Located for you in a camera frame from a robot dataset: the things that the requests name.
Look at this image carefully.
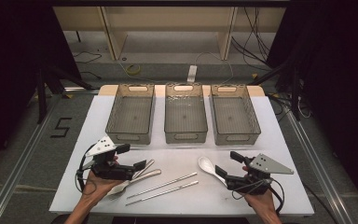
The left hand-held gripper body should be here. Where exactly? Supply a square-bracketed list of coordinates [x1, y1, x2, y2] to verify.
[85, 135, 136, 181]

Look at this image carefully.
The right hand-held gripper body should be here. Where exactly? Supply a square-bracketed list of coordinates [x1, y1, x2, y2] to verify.
[227, 153, 295, 196]

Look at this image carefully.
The white ceramic spoon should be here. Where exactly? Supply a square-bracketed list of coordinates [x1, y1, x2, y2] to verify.
[198, 156, 228, 188]

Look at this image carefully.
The silver metal chopstick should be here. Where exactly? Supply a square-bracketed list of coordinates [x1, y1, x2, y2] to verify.
[125, 180, 200, 207]
[126, 172, 199, 200]

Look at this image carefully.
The smoky clear plastic bin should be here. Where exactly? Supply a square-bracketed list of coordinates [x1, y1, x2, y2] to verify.
[209, 83, 262, 147]
[104, 83, 156, 146]
[163, 82, 209, 145]

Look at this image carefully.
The person's left hand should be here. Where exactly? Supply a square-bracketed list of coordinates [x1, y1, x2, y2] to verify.
[81, 171, 122, 203]

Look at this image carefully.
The person's right hand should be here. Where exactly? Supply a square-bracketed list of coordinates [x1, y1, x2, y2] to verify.
[243, 190, 277, 217]

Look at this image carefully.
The white table mat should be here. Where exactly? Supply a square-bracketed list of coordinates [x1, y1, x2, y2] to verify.
[48, 94, 315, 217]

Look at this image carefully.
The person's dark clothing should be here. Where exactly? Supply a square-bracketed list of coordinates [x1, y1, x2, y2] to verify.
[111, 217, 251, 224]

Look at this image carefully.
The yellow tape roll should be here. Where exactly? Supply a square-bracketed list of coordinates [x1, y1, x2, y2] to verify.
[126, 63, 142, 76]

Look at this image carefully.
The black metal stand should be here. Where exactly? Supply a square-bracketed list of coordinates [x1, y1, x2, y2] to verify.
[36, 66, 94, 124]
[248, 59, 302, 121]

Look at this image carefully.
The white power strip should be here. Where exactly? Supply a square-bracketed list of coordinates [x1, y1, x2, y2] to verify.
[186, 64, 198, 83]

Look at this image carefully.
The black curtain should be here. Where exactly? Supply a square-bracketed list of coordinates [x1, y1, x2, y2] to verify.
[0, 0, 82, 175]
[267, 0, 358, 216]

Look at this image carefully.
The beige wooden shelf unit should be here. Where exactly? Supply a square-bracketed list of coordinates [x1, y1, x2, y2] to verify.
[52, 7, 287, 62]

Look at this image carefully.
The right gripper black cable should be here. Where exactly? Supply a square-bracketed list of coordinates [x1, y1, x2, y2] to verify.
[231, 177, 286, 216]

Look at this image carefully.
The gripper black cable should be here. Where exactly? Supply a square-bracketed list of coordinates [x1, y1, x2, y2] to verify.
[231, 177, 286, 216]
[74, 143, 98, 196]

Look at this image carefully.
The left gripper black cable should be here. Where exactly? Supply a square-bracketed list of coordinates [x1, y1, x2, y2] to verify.
[74, 143, 98, 196]

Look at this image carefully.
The aluminium floor rail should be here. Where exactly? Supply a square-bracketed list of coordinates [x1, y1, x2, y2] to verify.
[283, 108, 355, 224]
[0, 92, 60, 224]

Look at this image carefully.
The white floor cable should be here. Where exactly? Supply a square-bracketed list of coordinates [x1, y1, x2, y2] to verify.
[195, 50, 235, 85]

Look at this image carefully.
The thin black floor cable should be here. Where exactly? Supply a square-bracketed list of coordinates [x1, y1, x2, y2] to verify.
[73, 50, 103, 64]

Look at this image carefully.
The black cable bundle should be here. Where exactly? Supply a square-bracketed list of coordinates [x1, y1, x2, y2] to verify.
[231, 7, 271, 68]

